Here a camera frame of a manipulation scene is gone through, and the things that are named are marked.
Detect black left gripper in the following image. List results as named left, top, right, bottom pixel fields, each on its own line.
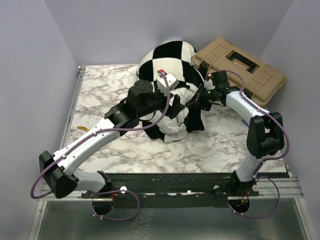
left=138, top=85, right=186, bottom=120

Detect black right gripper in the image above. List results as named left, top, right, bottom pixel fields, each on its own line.
left=185, top=84, right=218, bottom=110

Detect black and white checkered pillowcase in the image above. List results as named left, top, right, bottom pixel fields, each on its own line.
left=136, top=40, right=206, bottom=143

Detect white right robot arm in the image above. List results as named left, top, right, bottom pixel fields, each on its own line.
left=194, top=85, right=285, bottom=196

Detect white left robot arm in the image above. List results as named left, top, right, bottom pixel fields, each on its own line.
left=39, top=89, right=184, bottom=199

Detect tan plastic toolbox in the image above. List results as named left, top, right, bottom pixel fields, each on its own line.
left=192, top=37, right=287, bottom=107

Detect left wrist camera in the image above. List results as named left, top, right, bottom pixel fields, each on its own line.
left=127, top=71, right=180, bottom=111

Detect yellow handled pliers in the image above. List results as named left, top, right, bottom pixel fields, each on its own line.
left=76, top=126, right=89, bottom=132

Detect aluminium left side rail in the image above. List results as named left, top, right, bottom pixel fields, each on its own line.
left=59, top=66, right=86, bottom=150

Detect black front mounting rail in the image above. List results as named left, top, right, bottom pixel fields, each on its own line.
left=81, top=173, right=259, bottom=209

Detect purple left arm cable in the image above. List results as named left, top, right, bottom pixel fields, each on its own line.
left=30, top=71, right=175, bottom=221

